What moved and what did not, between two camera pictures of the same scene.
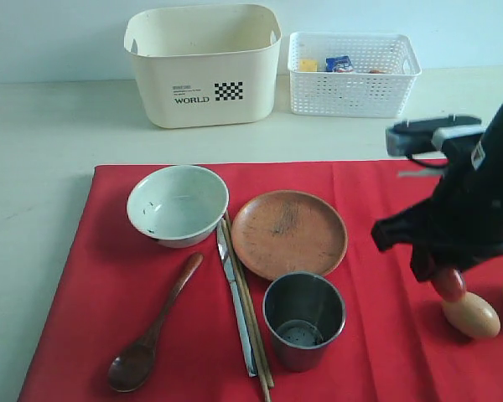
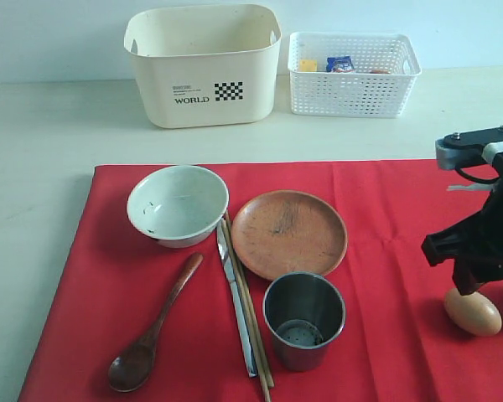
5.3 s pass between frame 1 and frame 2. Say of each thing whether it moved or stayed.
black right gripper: moved
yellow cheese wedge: stayed
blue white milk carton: stayed
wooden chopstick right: stayed
